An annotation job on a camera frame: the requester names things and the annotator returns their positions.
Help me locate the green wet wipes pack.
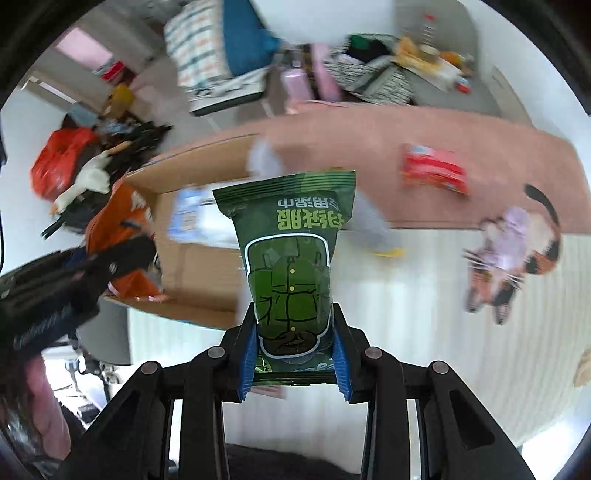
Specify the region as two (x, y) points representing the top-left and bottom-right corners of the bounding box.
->
(213, 170), (356, 385)

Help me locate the lilac towel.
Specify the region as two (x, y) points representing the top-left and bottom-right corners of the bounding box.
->
(480, 206), (530, 271)

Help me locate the red snack pack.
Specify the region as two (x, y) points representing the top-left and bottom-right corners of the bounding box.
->
(400, 144), (470, 196)

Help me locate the silver yellow sponge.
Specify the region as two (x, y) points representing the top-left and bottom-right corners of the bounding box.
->
(346, 188), (405, 258)

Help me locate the cardboard box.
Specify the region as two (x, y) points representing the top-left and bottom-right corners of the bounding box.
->
(108, 134), (256, 330)

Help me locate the orange snack bag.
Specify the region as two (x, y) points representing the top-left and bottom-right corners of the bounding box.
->
(85, 180), (165, 302)

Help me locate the white goose plush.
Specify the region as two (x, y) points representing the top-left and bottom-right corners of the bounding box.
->
(49, 141), (132, 215)

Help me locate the red plastic bag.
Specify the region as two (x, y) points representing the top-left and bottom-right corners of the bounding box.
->
(30, 127), (99, 201)

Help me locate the blue tissue pack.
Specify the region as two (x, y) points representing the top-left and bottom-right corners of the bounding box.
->
(167, 182), (238, 249)

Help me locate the pink suitcase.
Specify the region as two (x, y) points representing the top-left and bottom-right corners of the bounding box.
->
(280, 43), (342, 114)

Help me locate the plaid blue pillow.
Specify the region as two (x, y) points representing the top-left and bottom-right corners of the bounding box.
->
(163, 0), (280, 95)

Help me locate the patterned tote bag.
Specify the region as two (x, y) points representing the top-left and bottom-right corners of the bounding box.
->
(322, 33), (414, 105)

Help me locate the grey chair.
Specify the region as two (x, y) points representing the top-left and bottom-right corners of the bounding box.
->
(394, 1), (500, 117)

